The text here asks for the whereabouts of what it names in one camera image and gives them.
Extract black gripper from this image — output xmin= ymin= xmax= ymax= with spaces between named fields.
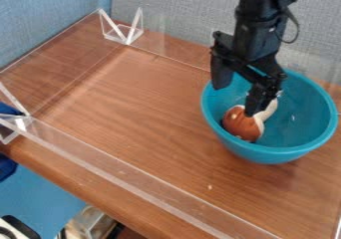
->
xmin=210 ymin=31 xmax=286 ymax=117

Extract brown toy mushroom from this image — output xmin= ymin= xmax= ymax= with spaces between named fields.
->
xmin=222 ymin=100 xmax=278 ymax=142

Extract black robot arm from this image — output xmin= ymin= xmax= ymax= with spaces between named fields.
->
xmin=210 ymin=0 xmax=300 ymax=117

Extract blue plastic bowl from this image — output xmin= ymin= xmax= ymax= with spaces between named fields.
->
xmin=201 ymin=69 xmax=338 ymax=164

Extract clear acrylic back barrier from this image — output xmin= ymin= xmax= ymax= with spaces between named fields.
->
xmin=131 ymin=14 xmax=341 ymax=86

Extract clear acrylic barrier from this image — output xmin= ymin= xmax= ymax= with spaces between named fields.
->
xmin=0 ymin=117 xmax=281 ymax=239
xmin=131 ymin=14 xmax=341 ymax=86

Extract clear acrylic front barrier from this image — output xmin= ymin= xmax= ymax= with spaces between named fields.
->
xmin=0 ymin=117 xmax=281 ymax=239

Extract blue cloth object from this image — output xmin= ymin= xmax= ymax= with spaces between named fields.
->
xmin=0 ymin=102 xmax=23 ymax=182

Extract black and white object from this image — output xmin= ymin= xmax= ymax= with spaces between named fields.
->
xmin=0 ymin=215 xmax=42 ymax=239

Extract clear acrylic corner bracket back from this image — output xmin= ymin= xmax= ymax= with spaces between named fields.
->
xmin=99 ymin=8 xmax=144 ymax=45

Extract clear acrylic corner bracket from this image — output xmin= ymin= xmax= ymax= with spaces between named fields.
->
xmin=99 ymin=8 xmax=144 ymax=45
xmin=0 ymin=82 xmax=31 ymax=144

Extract clear acrylic corner bracket front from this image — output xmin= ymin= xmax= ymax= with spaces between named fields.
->
xmin=0 ymin=82 xmax=31 ymax=144

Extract grey metal frame below table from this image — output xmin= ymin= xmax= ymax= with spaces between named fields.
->
xmin=56 ymin=205 xmax=118 ymax=239

